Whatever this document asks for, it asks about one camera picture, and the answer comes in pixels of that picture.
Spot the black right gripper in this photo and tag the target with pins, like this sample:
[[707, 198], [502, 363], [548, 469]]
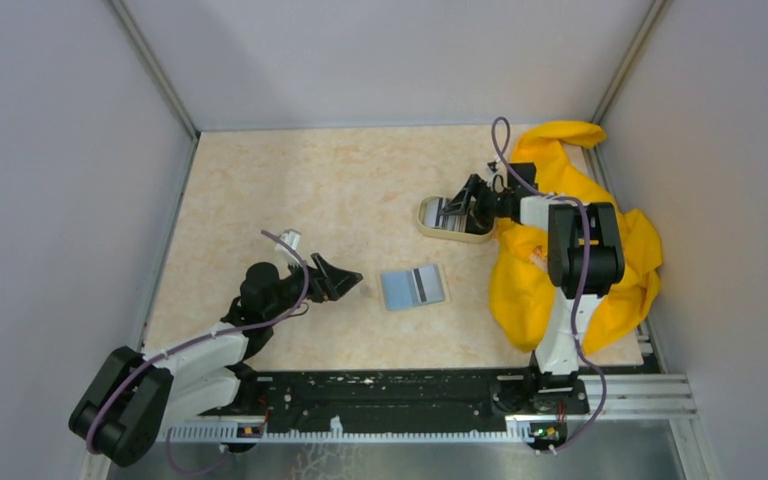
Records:
[[476, 188]]

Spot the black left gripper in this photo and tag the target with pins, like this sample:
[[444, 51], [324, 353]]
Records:
[[327, 281]]

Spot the beige card holder wallet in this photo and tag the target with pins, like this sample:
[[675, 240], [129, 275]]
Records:
[[396, 290]]

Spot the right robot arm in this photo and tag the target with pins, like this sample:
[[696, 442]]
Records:
[[584, 258]]

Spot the beige oval card tray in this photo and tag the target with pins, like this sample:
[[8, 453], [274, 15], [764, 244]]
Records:
[[473, 235]]

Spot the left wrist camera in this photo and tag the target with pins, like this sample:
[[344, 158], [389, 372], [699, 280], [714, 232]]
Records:
[[288, 242]]

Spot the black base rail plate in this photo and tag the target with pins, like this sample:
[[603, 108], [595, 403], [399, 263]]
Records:
[[417, 401]]

